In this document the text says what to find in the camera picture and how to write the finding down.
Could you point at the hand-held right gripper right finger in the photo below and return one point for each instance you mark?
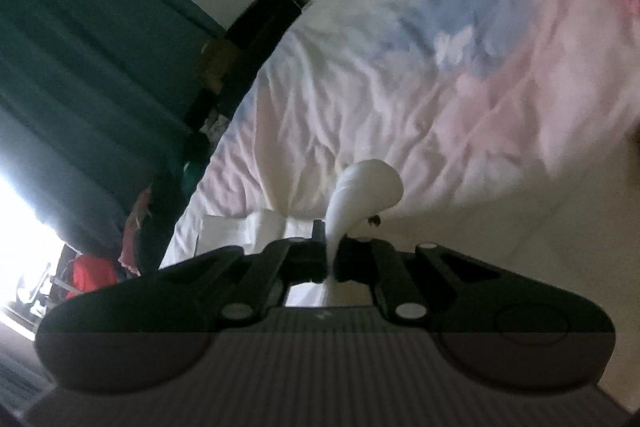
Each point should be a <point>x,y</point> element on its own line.
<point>345,259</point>

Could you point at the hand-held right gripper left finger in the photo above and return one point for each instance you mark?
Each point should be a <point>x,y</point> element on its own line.
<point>318,257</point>

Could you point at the white garment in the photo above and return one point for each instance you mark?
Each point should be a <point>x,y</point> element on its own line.
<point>367,187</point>

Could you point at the white folded cloth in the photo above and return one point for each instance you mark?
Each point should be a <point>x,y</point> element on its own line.
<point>235,232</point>

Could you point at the green cloth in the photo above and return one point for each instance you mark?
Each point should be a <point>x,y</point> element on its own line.
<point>196,164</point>

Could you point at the pink cloth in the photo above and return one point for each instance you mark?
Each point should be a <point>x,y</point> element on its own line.
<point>134,232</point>

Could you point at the pastel pink blue bedsheet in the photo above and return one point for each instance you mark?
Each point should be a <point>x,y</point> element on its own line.
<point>400,82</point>

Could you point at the yellow bag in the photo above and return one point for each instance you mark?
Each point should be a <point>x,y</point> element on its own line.
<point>214,59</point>

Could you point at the red cloth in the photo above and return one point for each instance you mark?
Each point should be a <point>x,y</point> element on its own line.
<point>92,272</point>

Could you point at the black suitcase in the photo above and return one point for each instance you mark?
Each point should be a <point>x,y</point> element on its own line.
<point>265,22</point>

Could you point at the teal curtain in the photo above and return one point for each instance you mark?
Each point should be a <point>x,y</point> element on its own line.
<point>75,57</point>

